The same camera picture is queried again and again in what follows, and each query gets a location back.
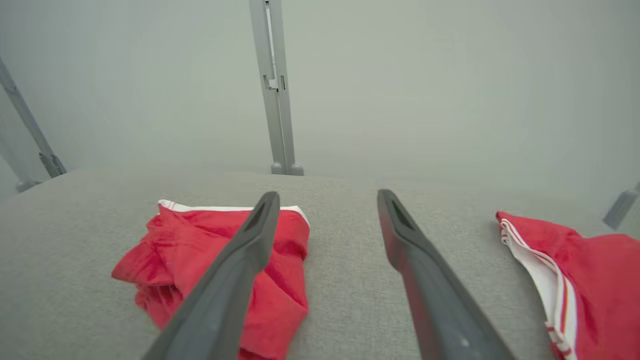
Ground grey side post with bracket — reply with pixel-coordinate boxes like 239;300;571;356
0;54;68;194
602;182;640;231

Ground grey partition post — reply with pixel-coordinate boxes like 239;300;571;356
248;0;289;176
267;0;305;177

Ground red basketball jersey number 23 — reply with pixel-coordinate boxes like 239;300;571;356
495;210;640;360

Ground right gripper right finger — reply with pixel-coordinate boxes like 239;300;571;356
377;188;517;360

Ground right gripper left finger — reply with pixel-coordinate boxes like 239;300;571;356
142;191;282;360

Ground red shorts with white hem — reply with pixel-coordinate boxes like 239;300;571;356
110;199;311;360

